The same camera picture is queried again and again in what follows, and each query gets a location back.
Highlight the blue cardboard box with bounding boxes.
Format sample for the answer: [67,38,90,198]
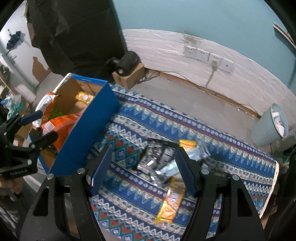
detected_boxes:
[35,73,121,177]

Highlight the white snack bag orange edge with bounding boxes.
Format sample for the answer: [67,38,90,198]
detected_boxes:
[32,92,62,129]

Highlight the silver foil snack bag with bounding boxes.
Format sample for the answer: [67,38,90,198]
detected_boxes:
[149,160,182,186]

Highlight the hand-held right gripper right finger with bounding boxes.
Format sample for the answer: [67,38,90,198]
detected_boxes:
[175,147,266,241]

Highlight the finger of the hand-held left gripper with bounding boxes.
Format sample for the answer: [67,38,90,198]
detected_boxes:
[0,111,43,144]
[11,132,58,160]

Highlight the black round device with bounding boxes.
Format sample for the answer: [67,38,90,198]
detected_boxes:
[106,51,141,76]

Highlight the yellow and silver snack packet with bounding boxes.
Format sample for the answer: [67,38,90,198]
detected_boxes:
[179,139,211,160]

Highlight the dark clothing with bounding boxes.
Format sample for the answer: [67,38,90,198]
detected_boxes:
[261,139,296,241]

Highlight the white plug and cable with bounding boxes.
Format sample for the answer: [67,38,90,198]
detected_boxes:
[205,61,218,94]

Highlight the pale blue trash bin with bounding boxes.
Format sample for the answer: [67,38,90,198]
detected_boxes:
[252,103,289,147]

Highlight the dark hanging cloth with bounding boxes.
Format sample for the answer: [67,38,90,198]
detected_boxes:
[25,0,129,77]

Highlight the large orange-red snack bag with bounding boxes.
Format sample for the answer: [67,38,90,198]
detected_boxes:
[41,113,81,154]

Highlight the long yellow snack bag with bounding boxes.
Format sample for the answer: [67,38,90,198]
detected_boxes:
[154,176,185,224]

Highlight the white wall socket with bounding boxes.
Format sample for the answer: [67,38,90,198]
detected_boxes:
[184,45,197,58]
[196,49,210,61]
[208,53,222,66]
[220,58,234,72]

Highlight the black snack bag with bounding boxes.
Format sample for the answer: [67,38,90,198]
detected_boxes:
[137,138,182,175]

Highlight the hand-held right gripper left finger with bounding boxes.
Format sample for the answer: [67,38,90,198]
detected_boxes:
[21,146,112,241]

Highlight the wooden window frame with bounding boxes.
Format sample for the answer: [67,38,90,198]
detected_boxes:
[273,22,296,47]

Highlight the black power strip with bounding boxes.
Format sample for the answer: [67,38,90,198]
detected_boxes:
[6,31,26,50]

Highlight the small yellow snack packet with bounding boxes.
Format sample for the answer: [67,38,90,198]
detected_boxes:
[74,91,95,105]

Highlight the blue patterned mat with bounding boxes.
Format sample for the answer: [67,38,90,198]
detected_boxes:
[87,85,279,241]

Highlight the black floor cables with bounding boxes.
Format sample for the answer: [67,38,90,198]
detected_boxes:
[136,70,160,84]

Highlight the small brown cardboard box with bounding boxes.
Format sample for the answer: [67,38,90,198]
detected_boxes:
[112,63,145,90]

